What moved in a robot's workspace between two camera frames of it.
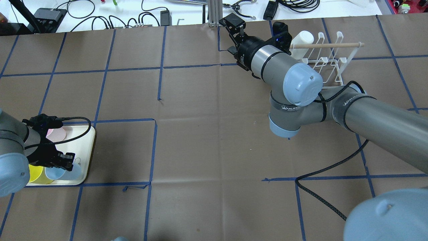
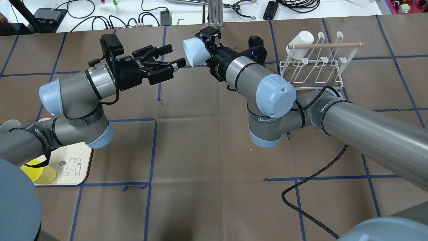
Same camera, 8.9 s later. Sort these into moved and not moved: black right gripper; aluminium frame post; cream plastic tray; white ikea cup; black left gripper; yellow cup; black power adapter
Moved: black right gripper; black left gripper
Not moved: cream plastic tray; white ikea cup; aluminium frame post; black power adapter; yellow cup
